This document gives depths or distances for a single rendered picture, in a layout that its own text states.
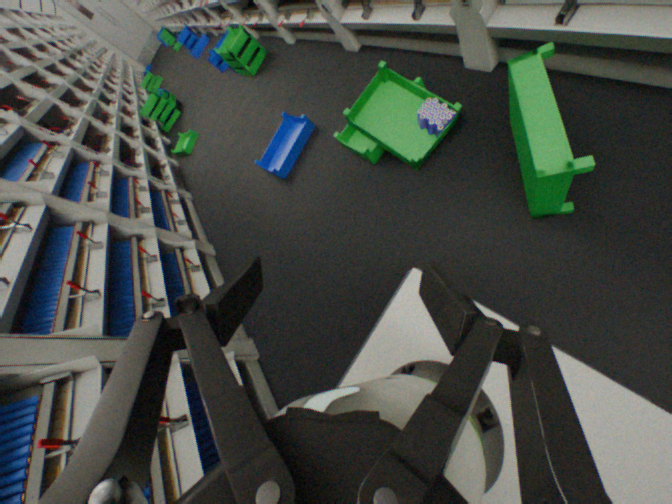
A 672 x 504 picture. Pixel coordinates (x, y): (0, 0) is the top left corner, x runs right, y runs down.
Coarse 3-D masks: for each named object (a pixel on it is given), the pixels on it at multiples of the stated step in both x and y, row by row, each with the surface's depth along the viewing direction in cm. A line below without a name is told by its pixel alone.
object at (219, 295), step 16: (256, 256) 19; (240, 272) 17; (256, 272) 19; (224, 288) 14; (240, 288) 16; (256, 288) 19; (208, 304) 13; (224, 304) 14; (240, 304) 16; (224, 320) 14; (240, 320) 16; (224, 336) 14
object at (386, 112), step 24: (384, 72) 79; (360, 96) 81; (384, 96) 83; (408, 96) 81; (432, 96) 74; (360, 120) 86; (384, 120) 83; (408, 120) 81; (456, 120) 75; (384, 144) 79; (408, 144) 80; (432, 144) 73
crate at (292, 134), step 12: (288, 120) 127; (300, 120) 122; (276, 132) 127; (288, 132) 130; (300, 132) 115; (276, 144) 130; (288, 144) 127; (300, 144) 118; (264, 156) 129; (276, 156) 130; (288, 156) 116; (264, 168) 124; (276, 168) 127; (288, 168) 119
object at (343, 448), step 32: (288, 416) 8; (320, 416) 8; (352, 416) 8; (288, 448) 7; (320, 448) 7; (352, 448) 7; (384, 448) 7; (224, 480) 6; (320, 480) 6; (352, 480) 6; (448, 480) 6
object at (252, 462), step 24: (192, 312) 13; (192, 336) 11; (192, 360) 10; (216, 360) 10; (216, 384) 9; (216, 408) 7; (240, 408) 7; (216, 432) 7; (240, 432) 7; (264, 432) 7; (240, 456) 6; (264, 456) 6; (240, 480) 5; (264, 480) 5; (288, 480) 5
